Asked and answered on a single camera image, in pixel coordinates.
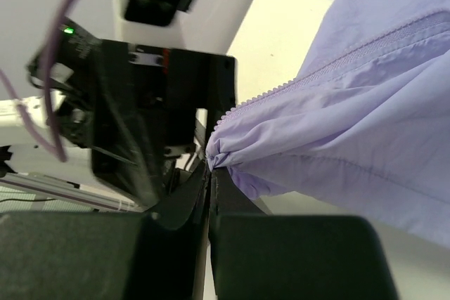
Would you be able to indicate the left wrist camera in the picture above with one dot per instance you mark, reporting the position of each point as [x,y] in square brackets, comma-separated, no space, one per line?
[150,22]

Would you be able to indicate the aluminium front rail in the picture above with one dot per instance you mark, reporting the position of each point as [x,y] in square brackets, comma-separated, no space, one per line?
[64,191]

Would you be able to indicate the lilac zip-up jacket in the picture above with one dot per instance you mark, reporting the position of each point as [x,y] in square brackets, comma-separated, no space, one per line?
[363,126]

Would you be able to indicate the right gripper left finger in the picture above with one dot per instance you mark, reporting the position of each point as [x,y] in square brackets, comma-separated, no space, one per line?
[157,254]

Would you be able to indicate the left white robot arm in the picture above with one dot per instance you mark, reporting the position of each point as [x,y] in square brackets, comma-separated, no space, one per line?
[22,123]

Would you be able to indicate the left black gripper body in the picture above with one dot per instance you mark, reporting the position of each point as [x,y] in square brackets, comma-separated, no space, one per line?
[167,85]

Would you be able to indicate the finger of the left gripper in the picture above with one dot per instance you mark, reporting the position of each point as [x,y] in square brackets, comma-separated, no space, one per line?
[206,122]
[123,155]

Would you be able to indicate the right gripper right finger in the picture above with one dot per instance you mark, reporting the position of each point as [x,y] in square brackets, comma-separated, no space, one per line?
[259,256]

